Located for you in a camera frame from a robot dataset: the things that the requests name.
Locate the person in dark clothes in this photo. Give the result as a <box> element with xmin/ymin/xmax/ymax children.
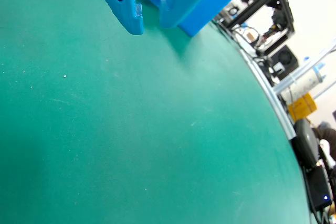
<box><xmin>311</xmin><ymin>121</ymin><xmax>336</xmax><ymax>147</ymax></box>

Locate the dark grey rounded device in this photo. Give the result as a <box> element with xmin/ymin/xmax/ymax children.
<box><xmin>291</xmin><ymin>118</ymin><xmax>320</xmax><ymax>169</ymax></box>

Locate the aluminium table edge rail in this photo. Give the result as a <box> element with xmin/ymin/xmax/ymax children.
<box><xmin>230</xmin><ymin>32</ymin><xmax>297</xmax><ymax>141</ymax></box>

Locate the black adapter with blue light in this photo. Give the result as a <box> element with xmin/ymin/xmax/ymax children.
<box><xmin>305</xmin><ymin>166</ymin><xmax>333</xmax><ymax>212</ymax></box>

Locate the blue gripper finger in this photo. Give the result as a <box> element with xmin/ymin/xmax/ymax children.
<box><xmin>85</xmin><ymin>0</ymin><xmax>145</xmax><ymax>36</ymax></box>
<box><xmin>159</xmin><ymin>0</ymin><xmax>224</xmax><ymax>29</ymax></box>

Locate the white cylinder with blue cap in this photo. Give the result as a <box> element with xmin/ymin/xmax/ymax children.
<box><xmin>280</xmin><ymin>66</ymin><xmax>326</xmax><ymax>103</ymax></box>

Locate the yellow cardboard box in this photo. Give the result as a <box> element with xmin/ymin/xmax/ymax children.
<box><xmin>288</xmin><ymin>93</ymin><xmax>317</xmax><ymax>123</ymax></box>

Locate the black frame 3D printer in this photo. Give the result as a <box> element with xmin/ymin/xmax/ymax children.
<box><xmin>217</xmin><ymin>0</ymin><xmax>295</xmax><ymax>57</ymax></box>

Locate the blue plastic box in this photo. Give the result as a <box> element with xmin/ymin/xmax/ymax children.
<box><xmin>134</xmin><ymin>0</ymin><xmax>235</xmax><ymax>37</ymax></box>

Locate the clear plastic tube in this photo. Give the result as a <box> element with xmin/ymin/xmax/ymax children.
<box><xmin>274</xmin><ymin>45</ymin><xmax>336</xmax><ymax>95</ymax></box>

